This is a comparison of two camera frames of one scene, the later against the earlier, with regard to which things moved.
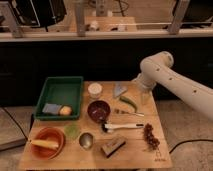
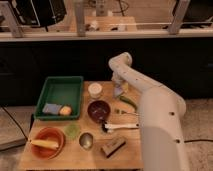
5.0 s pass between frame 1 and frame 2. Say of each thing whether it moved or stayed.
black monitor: stayed
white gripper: moved
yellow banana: stayed
